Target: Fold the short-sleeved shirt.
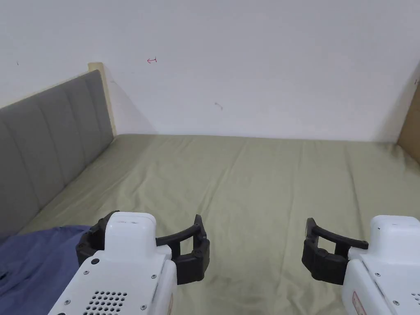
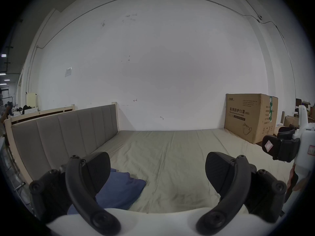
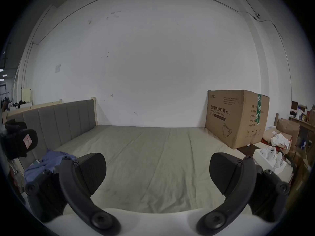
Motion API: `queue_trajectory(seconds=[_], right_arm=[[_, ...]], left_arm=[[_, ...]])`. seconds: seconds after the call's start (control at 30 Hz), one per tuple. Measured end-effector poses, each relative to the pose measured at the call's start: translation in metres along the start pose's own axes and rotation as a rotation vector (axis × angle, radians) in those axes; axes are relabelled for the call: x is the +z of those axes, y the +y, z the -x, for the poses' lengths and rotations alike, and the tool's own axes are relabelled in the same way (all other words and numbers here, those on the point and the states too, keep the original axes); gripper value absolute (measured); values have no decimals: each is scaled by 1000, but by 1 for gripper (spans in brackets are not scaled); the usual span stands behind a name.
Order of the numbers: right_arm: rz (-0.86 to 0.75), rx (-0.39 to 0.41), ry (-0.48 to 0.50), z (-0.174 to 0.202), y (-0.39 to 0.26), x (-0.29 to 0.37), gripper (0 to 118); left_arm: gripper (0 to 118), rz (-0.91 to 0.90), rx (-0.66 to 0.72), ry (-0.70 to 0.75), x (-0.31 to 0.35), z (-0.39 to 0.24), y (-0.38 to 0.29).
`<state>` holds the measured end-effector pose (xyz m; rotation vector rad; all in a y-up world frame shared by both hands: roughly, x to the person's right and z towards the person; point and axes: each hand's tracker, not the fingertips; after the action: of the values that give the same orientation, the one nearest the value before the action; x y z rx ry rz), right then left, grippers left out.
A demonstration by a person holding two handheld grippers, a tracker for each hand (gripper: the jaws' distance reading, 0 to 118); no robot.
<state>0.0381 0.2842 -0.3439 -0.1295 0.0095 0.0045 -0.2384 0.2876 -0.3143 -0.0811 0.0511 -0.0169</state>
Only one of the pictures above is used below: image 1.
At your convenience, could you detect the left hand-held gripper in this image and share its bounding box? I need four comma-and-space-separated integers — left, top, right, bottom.
49, 211, 211, 315

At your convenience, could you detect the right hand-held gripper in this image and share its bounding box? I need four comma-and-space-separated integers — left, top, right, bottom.
301, 215, 420, 315

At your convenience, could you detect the bed with pale green sheet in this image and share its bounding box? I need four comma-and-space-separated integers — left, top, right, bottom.
16, 132, 420, 315

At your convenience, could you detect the blue shirt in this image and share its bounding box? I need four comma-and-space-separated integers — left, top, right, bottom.
0, 224, 94, 315

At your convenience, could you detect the grey padded headboard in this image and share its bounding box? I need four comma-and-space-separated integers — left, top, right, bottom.
0, 69, 114, 240

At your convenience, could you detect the beige wooden bed frame post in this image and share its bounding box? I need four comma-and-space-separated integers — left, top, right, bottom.
87, 62, 117, 137

